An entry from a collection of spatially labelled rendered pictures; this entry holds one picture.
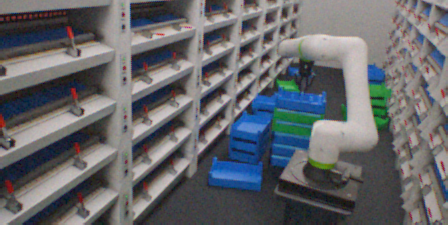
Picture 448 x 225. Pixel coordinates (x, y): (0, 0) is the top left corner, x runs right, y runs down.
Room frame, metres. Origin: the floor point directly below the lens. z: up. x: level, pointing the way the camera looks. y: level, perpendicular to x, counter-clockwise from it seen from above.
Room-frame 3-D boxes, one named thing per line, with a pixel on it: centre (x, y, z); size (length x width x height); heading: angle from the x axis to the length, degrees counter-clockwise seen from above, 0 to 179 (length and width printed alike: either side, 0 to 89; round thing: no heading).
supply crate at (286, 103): (2.26, -0.49, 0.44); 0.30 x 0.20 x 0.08; 77
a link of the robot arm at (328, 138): (1.50, -0.47, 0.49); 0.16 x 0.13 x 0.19; 100
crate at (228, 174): (1.99, -0.11, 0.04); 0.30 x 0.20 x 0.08; 85
